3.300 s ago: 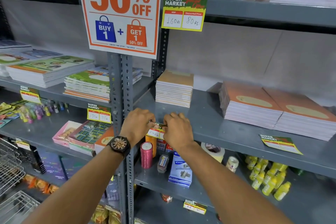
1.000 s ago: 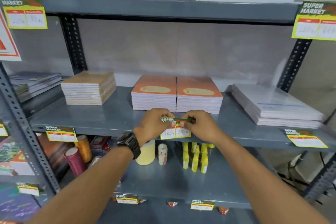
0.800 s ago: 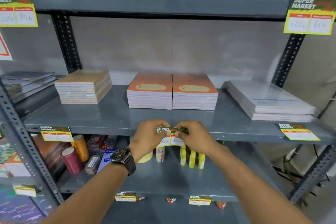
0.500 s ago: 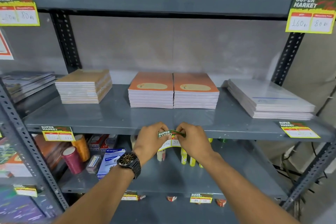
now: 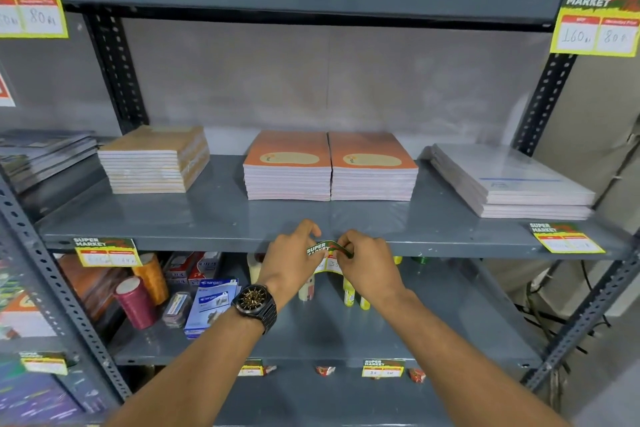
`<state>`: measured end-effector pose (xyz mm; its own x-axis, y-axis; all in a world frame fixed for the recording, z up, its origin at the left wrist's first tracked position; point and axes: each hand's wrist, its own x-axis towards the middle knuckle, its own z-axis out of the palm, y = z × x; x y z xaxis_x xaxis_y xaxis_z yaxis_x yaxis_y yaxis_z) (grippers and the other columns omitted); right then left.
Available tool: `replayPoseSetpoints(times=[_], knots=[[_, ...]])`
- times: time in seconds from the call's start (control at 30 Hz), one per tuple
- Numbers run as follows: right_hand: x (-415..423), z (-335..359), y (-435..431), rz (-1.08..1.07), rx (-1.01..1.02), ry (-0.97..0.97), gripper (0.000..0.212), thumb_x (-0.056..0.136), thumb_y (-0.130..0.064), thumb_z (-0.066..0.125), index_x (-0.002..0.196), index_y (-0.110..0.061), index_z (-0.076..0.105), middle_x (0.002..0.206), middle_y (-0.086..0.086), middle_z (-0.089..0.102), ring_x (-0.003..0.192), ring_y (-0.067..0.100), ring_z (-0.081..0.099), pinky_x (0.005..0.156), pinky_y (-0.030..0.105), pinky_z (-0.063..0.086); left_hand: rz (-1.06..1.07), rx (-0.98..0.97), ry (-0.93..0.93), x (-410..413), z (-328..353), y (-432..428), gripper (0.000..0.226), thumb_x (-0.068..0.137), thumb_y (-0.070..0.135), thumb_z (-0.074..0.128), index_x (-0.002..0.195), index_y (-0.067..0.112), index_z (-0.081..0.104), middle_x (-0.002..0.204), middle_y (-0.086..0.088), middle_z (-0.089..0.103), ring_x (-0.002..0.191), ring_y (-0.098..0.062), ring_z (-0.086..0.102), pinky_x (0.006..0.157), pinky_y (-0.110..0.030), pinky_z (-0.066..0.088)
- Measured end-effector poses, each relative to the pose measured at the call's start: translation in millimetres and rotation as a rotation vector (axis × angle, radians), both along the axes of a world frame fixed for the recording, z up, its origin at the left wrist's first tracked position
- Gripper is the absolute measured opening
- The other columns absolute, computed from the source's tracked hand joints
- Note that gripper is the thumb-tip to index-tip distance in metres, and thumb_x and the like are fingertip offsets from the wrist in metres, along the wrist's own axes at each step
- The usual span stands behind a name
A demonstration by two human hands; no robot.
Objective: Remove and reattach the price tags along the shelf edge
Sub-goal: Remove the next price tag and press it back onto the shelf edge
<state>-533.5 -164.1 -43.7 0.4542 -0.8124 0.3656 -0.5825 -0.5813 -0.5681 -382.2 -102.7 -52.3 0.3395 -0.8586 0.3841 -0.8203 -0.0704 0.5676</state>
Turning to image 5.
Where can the person's right forearm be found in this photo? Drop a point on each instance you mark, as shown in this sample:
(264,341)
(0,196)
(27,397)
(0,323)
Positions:
(450,371)

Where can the person's left forearm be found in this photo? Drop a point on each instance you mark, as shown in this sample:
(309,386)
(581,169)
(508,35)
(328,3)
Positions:
(200,376)

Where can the blue stapler boxes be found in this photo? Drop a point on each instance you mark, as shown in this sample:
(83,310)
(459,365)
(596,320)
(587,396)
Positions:
(210,309)

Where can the stack of plastic notebooks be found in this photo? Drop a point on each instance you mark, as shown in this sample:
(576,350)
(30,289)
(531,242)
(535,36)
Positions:
(510,181)

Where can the clear stapler pack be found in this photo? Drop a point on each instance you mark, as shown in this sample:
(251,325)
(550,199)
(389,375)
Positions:
(176,310)

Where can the grey metal shelf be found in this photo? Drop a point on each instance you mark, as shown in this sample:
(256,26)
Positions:
(55,199)
(225,221)

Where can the stack of brown notebooks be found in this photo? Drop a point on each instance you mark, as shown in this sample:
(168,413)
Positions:
(150,161)

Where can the pink thread spool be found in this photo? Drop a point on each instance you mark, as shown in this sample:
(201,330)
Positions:
(135,304)

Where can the person's left hand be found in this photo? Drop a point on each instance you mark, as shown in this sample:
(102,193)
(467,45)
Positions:
(290,266)

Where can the red staple box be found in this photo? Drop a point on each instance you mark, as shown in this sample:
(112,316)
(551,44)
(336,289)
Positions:
(180,269)
(207,266)

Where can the black wristwatch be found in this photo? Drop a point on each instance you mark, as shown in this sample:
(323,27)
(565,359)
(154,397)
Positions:
(255,300)

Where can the purple cover books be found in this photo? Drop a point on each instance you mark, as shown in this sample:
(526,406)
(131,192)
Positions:
(35,396)

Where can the group of yellow glue bottles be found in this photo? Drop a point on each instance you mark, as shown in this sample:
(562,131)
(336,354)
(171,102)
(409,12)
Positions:
(348,294)

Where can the person's right hand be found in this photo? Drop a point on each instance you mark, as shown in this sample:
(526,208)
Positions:
(372,274)

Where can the orange thread spool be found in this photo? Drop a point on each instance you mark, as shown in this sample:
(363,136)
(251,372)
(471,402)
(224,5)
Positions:
(152,281)

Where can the stack of orange notebooks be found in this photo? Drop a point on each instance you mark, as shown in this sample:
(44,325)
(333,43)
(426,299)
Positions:
(287,171)
(372,174)

